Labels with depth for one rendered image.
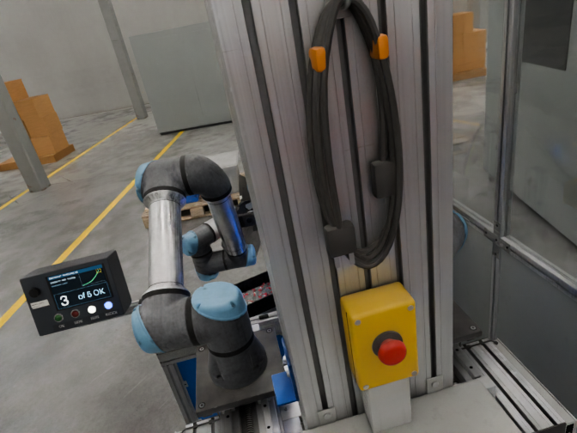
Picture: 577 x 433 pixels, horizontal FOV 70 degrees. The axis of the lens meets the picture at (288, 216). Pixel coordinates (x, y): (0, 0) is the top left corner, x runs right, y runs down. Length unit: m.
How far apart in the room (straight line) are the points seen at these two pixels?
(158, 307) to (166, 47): 8.12
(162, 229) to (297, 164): 0.69
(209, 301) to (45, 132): 8.73
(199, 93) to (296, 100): 8.48
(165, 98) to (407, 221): 8.68
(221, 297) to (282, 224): 0.50
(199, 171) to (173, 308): 0.39
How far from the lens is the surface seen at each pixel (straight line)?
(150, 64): 9.09
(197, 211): 4.62
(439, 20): 0.51
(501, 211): 1.57
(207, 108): 8.95
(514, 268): 1.61
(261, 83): 0.47
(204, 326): 0.98
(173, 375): 1.65
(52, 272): 1.43
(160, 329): 1.01
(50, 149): 9.60
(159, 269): 1.07
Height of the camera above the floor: 1.81
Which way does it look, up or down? 26 degrees down
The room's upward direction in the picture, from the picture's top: 11 degrees counter-clockwise
